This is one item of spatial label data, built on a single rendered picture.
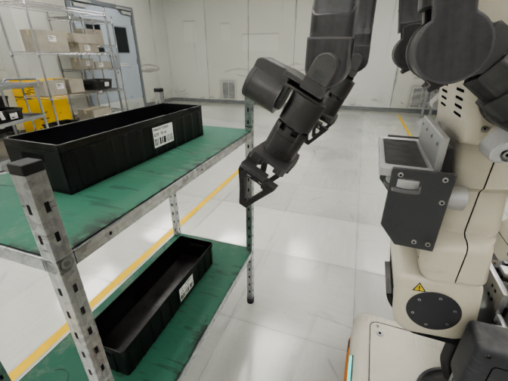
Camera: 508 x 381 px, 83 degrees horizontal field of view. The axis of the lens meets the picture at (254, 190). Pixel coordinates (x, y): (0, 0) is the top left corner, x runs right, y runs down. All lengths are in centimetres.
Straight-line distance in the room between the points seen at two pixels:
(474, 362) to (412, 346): 57
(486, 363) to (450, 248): 21
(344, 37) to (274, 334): 137
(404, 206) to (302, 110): 28
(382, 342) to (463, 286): 60
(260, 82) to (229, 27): 805
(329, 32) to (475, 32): 16
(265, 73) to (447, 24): 23
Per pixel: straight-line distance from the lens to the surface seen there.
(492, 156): 47
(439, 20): 42
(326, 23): 44
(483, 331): 75
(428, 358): 130
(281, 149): 47
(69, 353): 123
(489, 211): 71
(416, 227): 63
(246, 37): 832
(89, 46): 531
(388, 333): 131
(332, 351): 156
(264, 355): 150
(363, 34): 86
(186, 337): 114
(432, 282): 73
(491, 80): 45
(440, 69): 42
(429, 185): 60
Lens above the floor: 123
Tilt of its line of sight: 25 degrees down
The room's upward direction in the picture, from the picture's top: straight up
